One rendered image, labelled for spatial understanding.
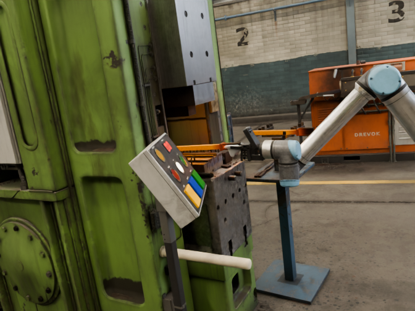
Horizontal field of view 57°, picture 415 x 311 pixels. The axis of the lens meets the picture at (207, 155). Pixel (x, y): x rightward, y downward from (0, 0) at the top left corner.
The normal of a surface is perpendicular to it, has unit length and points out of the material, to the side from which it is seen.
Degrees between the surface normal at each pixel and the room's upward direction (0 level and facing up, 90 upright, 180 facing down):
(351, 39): 90
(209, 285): 89
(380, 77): 84
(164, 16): 90
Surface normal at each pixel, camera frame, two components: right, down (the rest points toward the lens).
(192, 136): -0.48, 0.25
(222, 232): 0.87, 0.00
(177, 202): -0.07, 0.22
